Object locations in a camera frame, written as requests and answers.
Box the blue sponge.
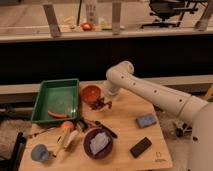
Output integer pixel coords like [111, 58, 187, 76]
[136, 114, 156, 128]

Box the black knife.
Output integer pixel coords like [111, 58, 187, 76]
[87, 120, 118, 138]

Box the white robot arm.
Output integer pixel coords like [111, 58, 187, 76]
[104, 61, 213, 171]

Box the white crumpled cloth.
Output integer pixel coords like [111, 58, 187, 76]
[90, 132, 110, 155]

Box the black office chair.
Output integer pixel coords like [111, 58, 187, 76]
[141, 0, 198, 29]

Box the black rectangular block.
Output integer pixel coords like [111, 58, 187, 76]
[130, 137, 152, 158]

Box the green plastic tray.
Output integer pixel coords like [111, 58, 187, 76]
[31, 78, 79, 124]

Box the orange bowl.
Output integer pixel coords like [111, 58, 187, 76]
[81, 85, 101, 103]

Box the dark purple grape bunch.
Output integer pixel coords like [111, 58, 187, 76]
[90, 97, 112, 110]

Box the black chair at left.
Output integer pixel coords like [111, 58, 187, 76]
[7, 132, 26, 171]

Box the purple bowl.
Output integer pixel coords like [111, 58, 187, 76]
[83, 129, 113, 159]

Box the red chili pepper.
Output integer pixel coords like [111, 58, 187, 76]
[48, 110, 69, 119]

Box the small black cylinder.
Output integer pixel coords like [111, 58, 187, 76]
[76, 120, 88, 132]

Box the red fruit on shelf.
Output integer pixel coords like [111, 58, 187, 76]
[81, 22, 94, 31]

